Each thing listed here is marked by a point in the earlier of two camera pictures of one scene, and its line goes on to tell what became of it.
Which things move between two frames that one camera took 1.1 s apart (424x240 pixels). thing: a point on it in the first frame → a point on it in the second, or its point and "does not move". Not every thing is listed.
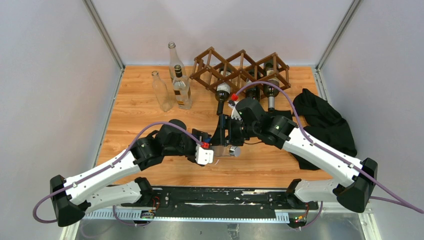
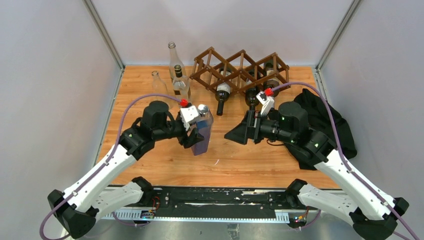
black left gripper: x=200 y=135 → x=188 y=140
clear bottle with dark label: x=174 y=60 does not move
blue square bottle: x=226 y=150 → x=204 y=126
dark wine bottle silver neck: x=271 y=103 → x=273 y=83
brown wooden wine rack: x=265 y=77 does not move
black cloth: x=323 y=123 does not move
